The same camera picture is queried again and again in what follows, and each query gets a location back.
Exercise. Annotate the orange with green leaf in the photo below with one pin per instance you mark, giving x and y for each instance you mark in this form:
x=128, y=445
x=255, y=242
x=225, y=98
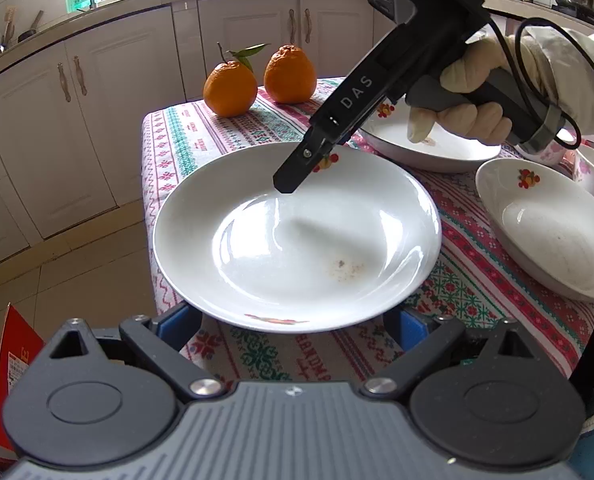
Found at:
x=231, y=88

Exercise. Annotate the gloved right hand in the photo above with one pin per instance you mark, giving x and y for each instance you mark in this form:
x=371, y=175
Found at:
x=485, y=123

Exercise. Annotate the red cardboard box left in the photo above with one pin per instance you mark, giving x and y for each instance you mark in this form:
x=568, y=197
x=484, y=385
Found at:
x=19, y=345

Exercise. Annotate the white floral plate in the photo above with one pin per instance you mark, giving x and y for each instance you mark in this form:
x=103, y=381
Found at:
x=544, y=221
x=386, y=130

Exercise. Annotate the large white plate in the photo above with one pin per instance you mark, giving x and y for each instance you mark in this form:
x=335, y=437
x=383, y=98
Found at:
x=351, y=243

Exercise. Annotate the white floral plate far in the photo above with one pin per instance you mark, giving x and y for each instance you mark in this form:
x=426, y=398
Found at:
x=386, y=130

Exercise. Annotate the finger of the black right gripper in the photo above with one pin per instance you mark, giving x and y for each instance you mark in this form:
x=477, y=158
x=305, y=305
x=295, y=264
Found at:
x=302, y=164

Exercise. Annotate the white kitchen cabinets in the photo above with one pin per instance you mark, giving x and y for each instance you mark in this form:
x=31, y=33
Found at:
x=70, y=114

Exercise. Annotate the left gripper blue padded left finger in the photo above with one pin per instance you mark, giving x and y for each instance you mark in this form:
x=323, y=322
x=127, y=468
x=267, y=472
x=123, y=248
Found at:
x=156, y=343

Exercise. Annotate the white floral plate right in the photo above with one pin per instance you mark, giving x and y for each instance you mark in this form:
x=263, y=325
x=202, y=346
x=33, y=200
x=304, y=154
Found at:
x=544, y=221

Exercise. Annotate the white sleeve forearm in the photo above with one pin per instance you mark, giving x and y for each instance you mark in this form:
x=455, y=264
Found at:
x=564, y=68

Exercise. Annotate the orange without leaf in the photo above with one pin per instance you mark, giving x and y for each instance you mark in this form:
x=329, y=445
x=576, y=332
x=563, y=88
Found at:
x=289, y=77

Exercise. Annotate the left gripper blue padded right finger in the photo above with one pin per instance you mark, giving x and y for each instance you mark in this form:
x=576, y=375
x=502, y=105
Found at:
x=428, y=344

